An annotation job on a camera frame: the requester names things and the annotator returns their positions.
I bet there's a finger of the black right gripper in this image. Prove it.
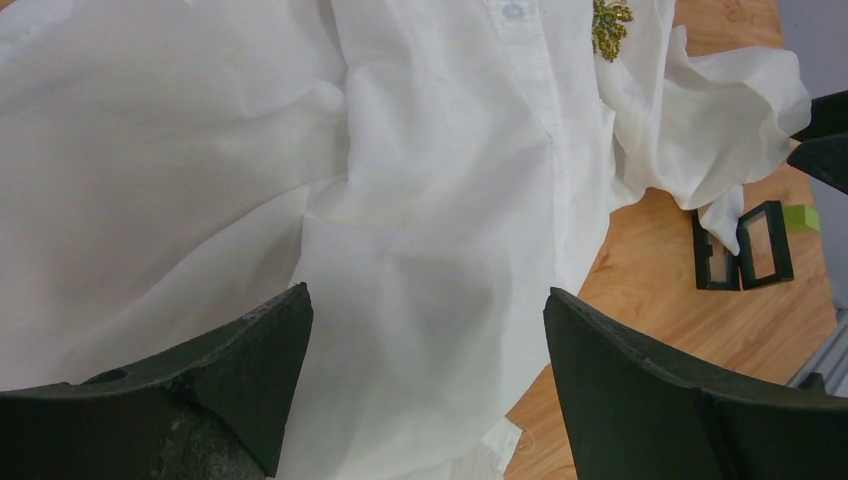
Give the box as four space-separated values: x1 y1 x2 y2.
792 90 848 141
787 133 848 194

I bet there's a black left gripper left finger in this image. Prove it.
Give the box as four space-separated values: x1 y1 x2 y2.
1 283 313 479

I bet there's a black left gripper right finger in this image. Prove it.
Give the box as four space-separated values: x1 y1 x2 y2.
544 288 847 479

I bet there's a black square frame box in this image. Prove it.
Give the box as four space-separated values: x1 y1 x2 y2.
690 200 794 291

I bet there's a gold leaf brooch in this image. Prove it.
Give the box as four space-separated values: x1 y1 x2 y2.
591 0 634 63

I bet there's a white button-up shirt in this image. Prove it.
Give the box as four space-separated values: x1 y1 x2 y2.
1 1 811 479

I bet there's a green block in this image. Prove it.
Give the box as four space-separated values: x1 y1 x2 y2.
782 205 821 233

